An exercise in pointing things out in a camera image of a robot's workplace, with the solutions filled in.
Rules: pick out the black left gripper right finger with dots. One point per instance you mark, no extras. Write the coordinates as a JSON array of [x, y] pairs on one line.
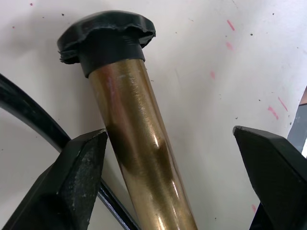
[[275, 172]]

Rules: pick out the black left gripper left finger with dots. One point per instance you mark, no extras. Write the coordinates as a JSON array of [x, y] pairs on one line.
[[64, 182]]

